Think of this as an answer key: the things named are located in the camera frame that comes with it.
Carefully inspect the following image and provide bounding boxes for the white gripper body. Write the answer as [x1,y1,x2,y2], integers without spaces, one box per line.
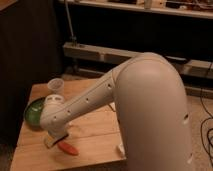
[48,130,68,143]

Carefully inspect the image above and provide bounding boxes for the black handle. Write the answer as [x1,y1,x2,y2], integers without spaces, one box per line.
[164,56,190,64]

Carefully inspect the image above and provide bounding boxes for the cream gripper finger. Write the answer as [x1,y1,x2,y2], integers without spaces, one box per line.
[44,136,55,148]

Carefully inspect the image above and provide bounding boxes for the green bowl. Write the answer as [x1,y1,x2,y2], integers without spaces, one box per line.
[23,97,45,127]

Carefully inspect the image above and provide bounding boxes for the grey metal beam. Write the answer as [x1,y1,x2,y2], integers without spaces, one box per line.
[63,42,213,78]

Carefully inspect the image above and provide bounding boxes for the wooden shelf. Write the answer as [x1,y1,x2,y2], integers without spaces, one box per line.
[58,0,213,19]

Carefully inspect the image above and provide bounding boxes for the red pepper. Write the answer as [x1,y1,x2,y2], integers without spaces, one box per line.
[57,141,78,156]

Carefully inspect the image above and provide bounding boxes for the black cables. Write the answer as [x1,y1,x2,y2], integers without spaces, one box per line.
[199,61,213,159]

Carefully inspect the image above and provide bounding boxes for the wooden table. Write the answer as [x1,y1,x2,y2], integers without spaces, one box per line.
[9,78,128,171]

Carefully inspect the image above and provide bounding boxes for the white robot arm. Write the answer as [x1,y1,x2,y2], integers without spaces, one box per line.
[40,52,195,171]

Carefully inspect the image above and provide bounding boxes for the white bottle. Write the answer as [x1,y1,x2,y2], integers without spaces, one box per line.
[117,144,125,157]

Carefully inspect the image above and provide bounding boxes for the metal pole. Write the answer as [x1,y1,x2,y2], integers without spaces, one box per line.
[64,0,77,45]

